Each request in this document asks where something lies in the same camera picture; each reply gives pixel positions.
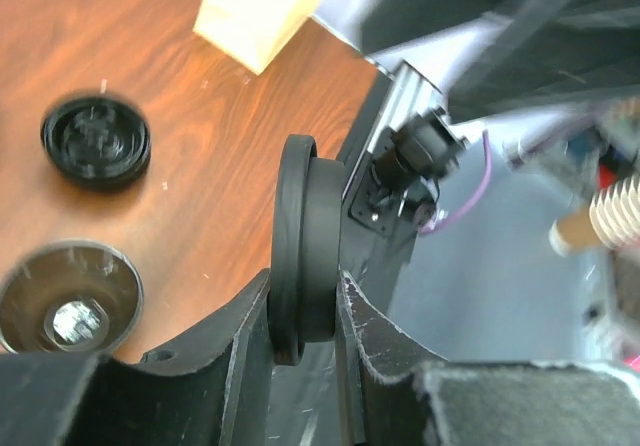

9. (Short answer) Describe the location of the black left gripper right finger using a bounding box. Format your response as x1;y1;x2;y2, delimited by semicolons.
335;272;639;445

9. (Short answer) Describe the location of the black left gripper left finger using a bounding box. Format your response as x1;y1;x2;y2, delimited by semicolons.
1;269;273;445

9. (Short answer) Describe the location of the black takeout coffee cup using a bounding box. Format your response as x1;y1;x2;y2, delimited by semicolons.
1;239;144;353

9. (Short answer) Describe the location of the black coffee cup lid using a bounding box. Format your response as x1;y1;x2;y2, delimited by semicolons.
267;134;345;366

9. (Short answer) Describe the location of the beige paper takeout bag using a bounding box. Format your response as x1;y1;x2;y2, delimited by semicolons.
193;0;322;75

